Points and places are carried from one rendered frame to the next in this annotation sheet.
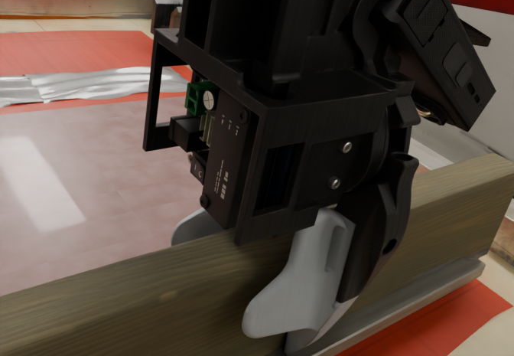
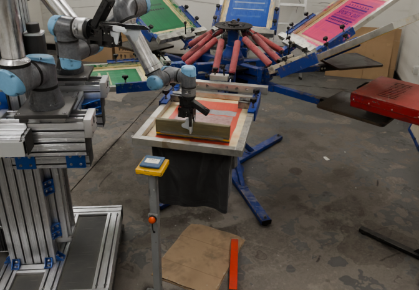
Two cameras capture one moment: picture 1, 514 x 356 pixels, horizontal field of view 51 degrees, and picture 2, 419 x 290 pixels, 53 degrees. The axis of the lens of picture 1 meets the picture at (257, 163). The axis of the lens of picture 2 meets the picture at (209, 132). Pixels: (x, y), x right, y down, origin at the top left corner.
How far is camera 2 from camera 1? 212 cm
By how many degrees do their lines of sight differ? 49
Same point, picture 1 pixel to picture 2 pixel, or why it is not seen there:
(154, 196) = not seen: hidden behind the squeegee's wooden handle
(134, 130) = (213, 119)
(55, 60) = (217, 107)
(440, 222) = (211, 128)
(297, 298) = (186, 125)
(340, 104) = (183, 108)
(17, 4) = (222, 96)
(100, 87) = (216, 112)
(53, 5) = (229, 97)
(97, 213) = not seen: hidden behind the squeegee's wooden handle
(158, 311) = (176, 122)
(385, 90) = (187, 108)
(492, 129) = not seen: outside the picture
